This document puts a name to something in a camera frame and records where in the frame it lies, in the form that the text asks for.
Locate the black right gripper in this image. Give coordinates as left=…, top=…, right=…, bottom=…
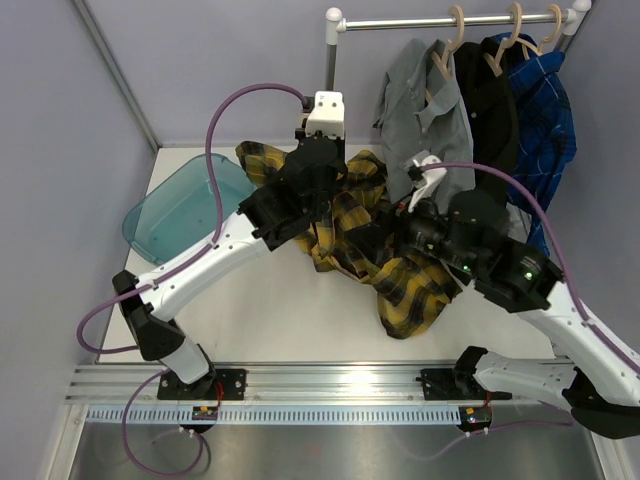
left=342, top=183, right=478, bottom=274

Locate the yellow plaid shirt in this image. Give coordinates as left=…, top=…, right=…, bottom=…
left=234, top=140, right=464, bottom=341

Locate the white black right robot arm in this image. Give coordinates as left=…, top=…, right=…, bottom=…
left=346, top=190, right=639, bottom=440

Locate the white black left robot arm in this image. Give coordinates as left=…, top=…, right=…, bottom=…
left=112, top=126, right=346, bottom=399

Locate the grey shirt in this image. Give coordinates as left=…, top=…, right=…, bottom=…
left=373, top=39, right=473, bottom=202

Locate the wooden hanger of grey shirt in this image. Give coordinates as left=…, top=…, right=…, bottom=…
left=431, top=4, right=465, bottom=80

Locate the black shirt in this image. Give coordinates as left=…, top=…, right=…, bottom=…
left=454, top=38, right=519, bottom=175

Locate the blue plaid shirt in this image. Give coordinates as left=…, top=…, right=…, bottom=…
left=487, top=32, right=577, bottom=261

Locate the wooden hanger of black shirt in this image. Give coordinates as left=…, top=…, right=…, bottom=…
left=483, top=2, right=523, bottom=77

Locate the wooden hanger of blue shirt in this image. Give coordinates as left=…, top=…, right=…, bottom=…
left=514, top=3, right=563, bottom=59

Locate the white metal clothes rack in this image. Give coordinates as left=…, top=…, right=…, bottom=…
left=322, top=0, right=593, bottom=251

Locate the teal plastic tub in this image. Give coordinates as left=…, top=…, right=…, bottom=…
left=122, top=152, right=259, bottom=266

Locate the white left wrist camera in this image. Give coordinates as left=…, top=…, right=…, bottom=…
left=302, top=91, right=345, bottom=140

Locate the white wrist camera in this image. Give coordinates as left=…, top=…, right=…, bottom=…
left=302, top=91, right=345, bottom=140
left=407, top=154, right=447, bottom=213

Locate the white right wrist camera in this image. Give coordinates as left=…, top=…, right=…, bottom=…
left=407, top=154, right=447, bottom=213

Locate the purple cable under right base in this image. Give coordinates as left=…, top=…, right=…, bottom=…
left=399, top=384, right=576, bottom=461

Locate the aluminium mounting rail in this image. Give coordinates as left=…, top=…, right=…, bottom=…
left=64, top=362, right=452, bottom=405

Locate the white slotted cable duct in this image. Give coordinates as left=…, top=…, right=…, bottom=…
left=86, top=405, right=462, bottom=426

